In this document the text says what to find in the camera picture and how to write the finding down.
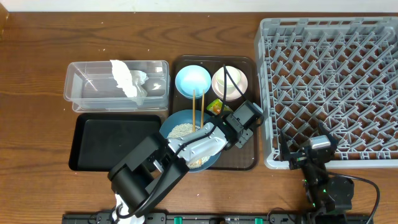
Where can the white napkin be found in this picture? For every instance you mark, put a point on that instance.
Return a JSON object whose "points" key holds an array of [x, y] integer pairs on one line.
{"points": [[130, 81]]}

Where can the white cup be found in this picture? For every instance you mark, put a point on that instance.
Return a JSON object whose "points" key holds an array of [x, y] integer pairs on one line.
{"points": [[231, 81]]}

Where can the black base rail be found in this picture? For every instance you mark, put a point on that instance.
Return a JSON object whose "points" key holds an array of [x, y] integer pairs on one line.
{"points": [[161, 218]]}

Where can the brown serving tray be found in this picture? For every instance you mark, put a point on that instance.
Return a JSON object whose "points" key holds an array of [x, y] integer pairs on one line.
{"points": [[235, 158]]}

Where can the clear plastic waste bin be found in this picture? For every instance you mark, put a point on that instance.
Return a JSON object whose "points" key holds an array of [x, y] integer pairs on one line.
{"points": [[90, 86]]}

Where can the grey dishwasher rack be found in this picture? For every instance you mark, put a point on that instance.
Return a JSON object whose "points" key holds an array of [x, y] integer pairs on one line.
{"points": [[339, 71]]}

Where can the black plastic tray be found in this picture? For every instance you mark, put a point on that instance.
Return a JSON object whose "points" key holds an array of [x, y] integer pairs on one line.
{"points": [[101, 140]]}

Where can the wooden chopstick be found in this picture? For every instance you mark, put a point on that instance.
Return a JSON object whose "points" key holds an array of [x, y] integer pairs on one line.
{"points": [[202, 109], [194, 112]]}

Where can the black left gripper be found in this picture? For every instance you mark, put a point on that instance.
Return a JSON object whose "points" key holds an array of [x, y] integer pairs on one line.
{"points": [[234, 115]]}

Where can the large blue plate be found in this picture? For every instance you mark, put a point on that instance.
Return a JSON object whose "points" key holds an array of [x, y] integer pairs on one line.
{"points": [[180, 117]]}

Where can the light blue bowl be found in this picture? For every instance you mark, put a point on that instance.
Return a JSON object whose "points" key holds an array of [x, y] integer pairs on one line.
{"points": [[192, 79]]}

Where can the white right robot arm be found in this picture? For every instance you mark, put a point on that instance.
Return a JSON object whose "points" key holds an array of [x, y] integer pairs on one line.
{"points": [[330, 196]]}

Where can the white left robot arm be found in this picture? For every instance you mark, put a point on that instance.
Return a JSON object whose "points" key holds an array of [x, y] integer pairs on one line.
{"points": [[154, 167]]}

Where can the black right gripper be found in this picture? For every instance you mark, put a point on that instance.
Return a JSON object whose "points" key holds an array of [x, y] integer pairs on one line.
{"points": [[297, 159]]}

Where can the yellow green snack wrapper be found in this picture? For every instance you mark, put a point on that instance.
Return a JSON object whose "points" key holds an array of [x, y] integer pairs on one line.
{"points": [[215, 107]]}

